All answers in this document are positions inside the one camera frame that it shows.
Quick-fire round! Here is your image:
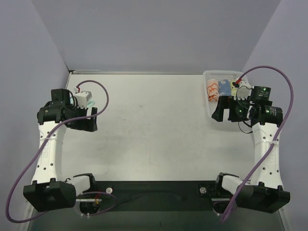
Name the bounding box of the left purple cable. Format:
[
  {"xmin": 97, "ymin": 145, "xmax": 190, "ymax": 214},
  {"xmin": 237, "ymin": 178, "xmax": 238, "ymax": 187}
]
[{"xmin": 5, "ymin": 80, "xmax": 118, "ymax": 223}]

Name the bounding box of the light green towel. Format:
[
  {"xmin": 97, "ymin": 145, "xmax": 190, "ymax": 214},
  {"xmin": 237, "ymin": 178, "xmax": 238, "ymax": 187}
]
[{"xmin": 87, "ymin": 101, "xmax": 95, "ymax": 108}]

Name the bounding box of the purple cable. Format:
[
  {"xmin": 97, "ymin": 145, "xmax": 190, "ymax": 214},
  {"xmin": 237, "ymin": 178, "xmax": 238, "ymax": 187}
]
[
  {"xmin": 5, "ymin": 80, "xmax": 118, "ymax": 223},
  {"xmin": 220, "ymin": 65, "xmax": 295, "ymax": 224}
]

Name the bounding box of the orange white rolled towel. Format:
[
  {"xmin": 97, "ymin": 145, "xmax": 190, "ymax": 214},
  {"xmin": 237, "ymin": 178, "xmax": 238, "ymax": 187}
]
[{"xmin": 206, "ymin": 79, "xmax": 219, "ymax": 102}]

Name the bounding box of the yellow rolled towel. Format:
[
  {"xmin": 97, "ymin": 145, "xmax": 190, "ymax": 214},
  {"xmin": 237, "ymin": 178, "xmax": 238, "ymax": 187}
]
[{"xmin": 230, "ymin": 80, "xmax": 239, "ymax": 96}]

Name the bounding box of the white plastic basket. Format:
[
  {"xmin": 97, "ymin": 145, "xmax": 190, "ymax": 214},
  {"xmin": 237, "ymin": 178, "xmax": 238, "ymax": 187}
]
[{"xmin": 203, "ymin": 70, "xmax": 243, "ymax": 130}]

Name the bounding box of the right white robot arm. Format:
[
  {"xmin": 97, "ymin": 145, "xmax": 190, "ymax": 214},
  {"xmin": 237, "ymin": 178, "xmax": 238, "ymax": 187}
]
[{"xmin": 212, "ymin": 86, "xmax": 291, "ymax": 213}]

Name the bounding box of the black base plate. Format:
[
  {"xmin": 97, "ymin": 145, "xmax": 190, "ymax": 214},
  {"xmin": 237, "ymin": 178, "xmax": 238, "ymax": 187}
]
[{"xmin": 77, "ymin": 180, "xmax": 232, "ymax": 214}]

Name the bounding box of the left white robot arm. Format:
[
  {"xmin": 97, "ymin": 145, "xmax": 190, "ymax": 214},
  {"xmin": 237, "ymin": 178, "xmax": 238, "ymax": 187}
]
[{"xmin": 23, "ymin": 89, "xmax": 97, "ymax": 212}]

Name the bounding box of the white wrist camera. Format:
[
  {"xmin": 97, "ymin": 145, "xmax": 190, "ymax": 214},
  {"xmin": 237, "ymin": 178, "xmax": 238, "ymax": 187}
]
[
  {"xmin": 235, "ymin": 80, "xmax": 252, "ymax": 100},
  {"xmin": 74, "ymin": 91, "xmax": 92, "ymax": 109}
]

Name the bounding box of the blue rolled towel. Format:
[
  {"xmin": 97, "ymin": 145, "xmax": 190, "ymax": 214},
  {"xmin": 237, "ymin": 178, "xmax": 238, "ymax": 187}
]
[{"xmin": 218, "ymin": 79, "xmax": 231, "ymax": 96}]

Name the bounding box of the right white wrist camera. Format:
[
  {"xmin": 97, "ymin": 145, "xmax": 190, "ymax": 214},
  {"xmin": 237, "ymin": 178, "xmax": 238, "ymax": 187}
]
[{"xmin": 235, "ymin": 80, "xmax": 252, "ymax": 100}]

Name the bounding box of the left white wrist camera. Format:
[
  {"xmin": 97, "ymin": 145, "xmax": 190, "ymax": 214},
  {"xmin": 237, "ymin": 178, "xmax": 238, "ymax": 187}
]
[{"xmin": 74, "ymin": 91, "xmax": 92, "ymax": 109}]

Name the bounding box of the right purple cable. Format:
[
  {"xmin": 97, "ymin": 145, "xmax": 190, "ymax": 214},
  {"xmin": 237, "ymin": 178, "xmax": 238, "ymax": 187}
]
[{"xmin": 220, "ymin": 65, "xmax": 295, "ymax": 224}]

